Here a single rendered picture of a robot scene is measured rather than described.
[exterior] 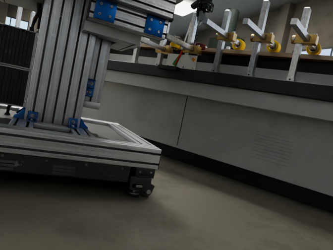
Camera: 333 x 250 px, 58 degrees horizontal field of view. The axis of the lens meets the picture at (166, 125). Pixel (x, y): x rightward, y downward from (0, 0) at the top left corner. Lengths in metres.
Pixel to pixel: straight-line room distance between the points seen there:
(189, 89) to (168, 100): 0.38
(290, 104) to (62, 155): 1.28
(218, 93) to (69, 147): 1.15
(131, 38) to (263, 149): 1.15
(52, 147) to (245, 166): 1.37
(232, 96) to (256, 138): 0.34
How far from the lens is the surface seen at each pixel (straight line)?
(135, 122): 2.73
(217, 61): 2.10
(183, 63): 2.22
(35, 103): 1.51
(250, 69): 1.99
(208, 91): 2.10
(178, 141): 2.43
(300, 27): 1.72
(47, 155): 1.24
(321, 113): 1.85
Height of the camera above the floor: 0.43
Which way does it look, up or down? 4 degrees down
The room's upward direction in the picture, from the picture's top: 12 degrees clockwise
